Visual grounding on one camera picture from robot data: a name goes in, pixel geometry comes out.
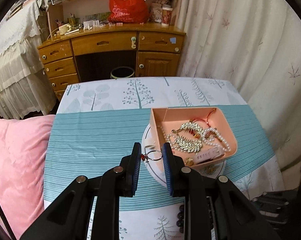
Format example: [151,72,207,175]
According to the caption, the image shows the small silver brooch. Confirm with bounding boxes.
[204,165,218,175]

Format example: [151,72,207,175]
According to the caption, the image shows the gold rhinestone hair comb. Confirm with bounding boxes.
[167,121,206,153]

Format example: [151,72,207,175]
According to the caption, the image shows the small silver ring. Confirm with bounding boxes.
[140,149,164,163]

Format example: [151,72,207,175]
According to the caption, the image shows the black bead bracelet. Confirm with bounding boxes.
[175,204,186,234]

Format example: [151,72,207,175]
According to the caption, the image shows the pink smart watch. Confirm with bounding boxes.
[193,146,224,165]

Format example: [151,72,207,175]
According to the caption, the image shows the pearl necklace with pendant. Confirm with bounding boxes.
[158,125,232,167]

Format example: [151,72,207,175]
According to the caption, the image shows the red string bracelet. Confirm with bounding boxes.
[190,108,217,139]

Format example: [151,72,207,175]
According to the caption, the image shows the pink jewelry tray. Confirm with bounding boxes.
[144,107,238,169]

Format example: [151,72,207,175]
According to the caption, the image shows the tree print tablecloth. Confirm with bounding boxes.
[44,77,284,239]

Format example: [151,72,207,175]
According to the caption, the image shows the pink quilt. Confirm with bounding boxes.
[0,115,55,238]

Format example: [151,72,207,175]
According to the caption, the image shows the waste bin under desk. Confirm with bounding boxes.
[110,66,135,79]

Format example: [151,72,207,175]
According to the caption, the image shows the lace covered furniture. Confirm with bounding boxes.
[0,0,56,119]

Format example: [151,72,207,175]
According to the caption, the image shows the wooden desk with hutch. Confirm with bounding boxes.
[38,3,186,99]

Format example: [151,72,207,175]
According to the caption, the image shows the cream floral curtain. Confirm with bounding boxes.
[177,0,301,189]

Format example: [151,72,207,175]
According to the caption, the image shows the red patterned cup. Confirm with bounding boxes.
[161,7,173,26]

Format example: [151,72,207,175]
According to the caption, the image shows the red plastic bag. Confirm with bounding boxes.
[108,0,150,24]

